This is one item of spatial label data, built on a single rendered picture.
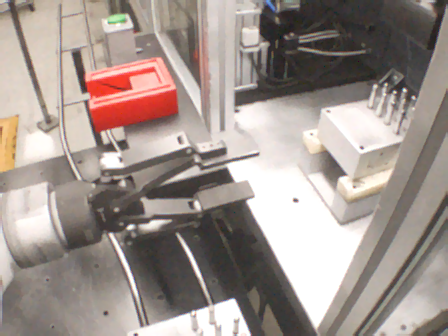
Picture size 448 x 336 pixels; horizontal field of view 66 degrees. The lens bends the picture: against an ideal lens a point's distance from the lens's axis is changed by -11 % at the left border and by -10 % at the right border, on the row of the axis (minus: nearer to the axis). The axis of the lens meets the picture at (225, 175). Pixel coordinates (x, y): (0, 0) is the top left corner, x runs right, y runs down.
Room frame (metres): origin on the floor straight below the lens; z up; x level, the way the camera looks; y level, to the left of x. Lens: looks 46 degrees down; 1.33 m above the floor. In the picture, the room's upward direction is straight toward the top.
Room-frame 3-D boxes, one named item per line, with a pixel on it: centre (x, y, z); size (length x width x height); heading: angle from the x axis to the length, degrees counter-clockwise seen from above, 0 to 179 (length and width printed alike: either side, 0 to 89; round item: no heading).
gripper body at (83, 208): (0.27, 0.14, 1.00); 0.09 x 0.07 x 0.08; 110
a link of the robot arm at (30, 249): (0.24, 0.21, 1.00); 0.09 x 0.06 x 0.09; 20
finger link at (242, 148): (0.32, 0.00, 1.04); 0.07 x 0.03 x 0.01; 110
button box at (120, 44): (0.75, 0.22, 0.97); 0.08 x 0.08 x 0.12; 21
